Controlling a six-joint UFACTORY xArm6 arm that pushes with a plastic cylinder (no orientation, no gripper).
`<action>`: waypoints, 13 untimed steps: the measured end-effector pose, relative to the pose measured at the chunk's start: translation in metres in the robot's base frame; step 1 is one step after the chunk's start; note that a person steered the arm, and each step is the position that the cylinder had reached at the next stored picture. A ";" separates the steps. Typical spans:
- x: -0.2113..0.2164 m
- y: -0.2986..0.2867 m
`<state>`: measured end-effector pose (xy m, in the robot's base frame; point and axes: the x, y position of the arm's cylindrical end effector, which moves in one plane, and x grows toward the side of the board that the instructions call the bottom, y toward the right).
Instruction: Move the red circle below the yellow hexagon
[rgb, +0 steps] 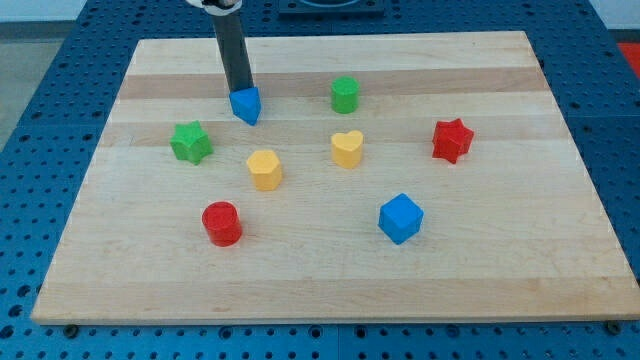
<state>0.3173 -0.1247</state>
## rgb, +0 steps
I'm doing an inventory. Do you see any yellow hexagon block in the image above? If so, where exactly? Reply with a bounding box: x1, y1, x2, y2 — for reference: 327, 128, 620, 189
246, 150, 283, 191

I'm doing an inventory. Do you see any yellow heart block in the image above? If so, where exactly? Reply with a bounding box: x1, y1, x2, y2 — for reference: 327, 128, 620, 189
331, 130, 364, 169

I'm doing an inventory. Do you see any wooden board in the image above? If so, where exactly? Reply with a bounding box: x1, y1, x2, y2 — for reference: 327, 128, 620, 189
32, 31, 639, 325

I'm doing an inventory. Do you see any blue cube block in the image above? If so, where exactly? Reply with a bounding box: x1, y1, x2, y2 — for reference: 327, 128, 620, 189
378, 193, 424, 245

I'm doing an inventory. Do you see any green cylinder block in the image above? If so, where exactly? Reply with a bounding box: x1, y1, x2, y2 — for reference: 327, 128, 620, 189
331, 76, 360, 114

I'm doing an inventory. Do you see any red cylinder block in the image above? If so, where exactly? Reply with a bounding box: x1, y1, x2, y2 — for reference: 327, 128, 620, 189
201, 201, 243, 247

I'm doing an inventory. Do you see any blue triangle block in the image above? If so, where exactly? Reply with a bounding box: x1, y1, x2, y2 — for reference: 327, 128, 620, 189
229, 87, 261, 126

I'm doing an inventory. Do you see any green star block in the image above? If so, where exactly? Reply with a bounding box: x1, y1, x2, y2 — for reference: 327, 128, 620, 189
170, 121, 213, 165

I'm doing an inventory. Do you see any red star block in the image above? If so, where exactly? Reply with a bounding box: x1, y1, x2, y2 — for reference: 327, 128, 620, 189
432, 118, 474, 164

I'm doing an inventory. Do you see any dark cylindrical pusher stick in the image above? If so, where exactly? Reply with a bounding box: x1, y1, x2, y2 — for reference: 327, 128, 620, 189
212, 10, 254, 92

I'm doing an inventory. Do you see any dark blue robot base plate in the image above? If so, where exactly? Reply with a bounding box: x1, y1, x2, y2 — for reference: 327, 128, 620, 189
276, 0, 385, 17

